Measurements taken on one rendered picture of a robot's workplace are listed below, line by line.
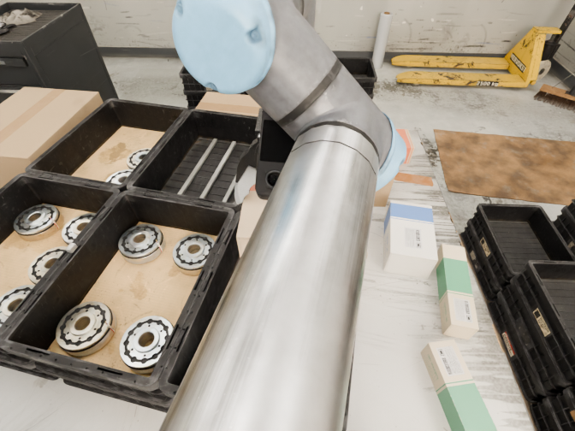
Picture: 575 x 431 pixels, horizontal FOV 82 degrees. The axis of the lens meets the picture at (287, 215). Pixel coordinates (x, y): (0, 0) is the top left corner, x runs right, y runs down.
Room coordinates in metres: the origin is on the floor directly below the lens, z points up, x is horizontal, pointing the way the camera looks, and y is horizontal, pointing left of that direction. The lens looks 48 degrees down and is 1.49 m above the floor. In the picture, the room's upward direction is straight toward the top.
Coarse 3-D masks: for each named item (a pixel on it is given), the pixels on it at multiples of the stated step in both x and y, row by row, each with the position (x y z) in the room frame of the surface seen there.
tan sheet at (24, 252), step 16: (64, 208) 0.63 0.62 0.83; (64, 224) 0.57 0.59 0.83; (16, 240) 0.51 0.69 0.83; (48, 240) 0.51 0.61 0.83; (0, 256) 0.47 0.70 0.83; (16, 256) 0.47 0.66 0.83; (32, 256) 0.47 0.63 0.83; (0, 272) 0.42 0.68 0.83; (16, 272) 0.42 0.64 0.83; (0, 288) 0.38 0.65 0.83
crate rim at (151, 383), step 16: (128, 192) 0.59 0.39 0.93; (112, 208) 0.53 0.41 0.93; (208, 208) 0.53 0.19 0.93; (224, 208) 0.53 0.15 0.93; (96, 224) 0.48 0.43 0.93; (224, 224) 0.48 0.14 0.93; (80, 240) 0.44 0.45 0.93; (208, 256) 0.40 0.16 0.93; (48, 288) 0.32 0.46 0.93; (32, 304) 0.29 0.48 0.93; (192, 304) 0.29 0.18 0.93; (16, 320) 0.26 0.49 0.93; (176, 336) 0.23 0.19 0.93; (16, 352) 0.20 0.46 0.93; (32, 352) 0.20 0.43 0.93; (48, 352) 0.20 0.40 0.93; (64, 368) 0.18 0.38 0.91; (80, 368) 0.17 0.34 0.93; (96, 368) 0.17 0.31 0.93; (112, 368) 0.18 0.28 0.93; (160, 368) 0.17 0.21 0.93; (128, 384) 0.15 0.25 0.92; (144, 384) 0.15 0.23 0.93
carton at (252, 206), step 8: (256, 192) 0.38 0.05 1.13; (248, 200) 0.36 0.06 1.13; (256, 200) 0.36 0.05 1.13; (264, 200) 0.36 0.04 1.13; (248, 208) 0.35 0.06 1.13; (256, 208) 0.35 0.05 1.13; (240, 216) 0.33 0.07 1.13; (248, 216) 0.33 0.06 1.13; (256, 216) 0.33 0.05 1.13; (240, 224) 0.31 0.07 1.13; (248, 224) 0.31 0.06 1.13; (240, 232) 0.30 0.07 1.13; (248, 232) 0.30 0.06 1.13; (240, 240) 0.29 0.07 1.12; (240, 248) 0.29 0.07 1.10; (240, 256) 0.29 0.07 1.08
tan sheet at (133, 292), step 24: (168, 240) 0.51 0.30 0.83; (120, 264) 0.44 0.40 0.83; (144, 264) 0.44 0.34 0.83; (168, 264) 0.44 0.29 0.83; (96, 288) 0.38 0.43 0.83; (120, 288) 0.38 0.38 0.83; (144, 288) 0.38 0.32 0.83; (168, 288) 0.38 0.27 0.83; (192, 288) 0.38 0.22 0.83; (120, 312) 0.32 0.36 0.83; (144, 312) 0.32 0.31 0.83; (168, 312) 0.32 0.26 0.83; (120, 336) 0.27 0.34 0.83; (96, 360) 0.22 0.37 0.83; (120, 360) 0.22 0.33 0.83
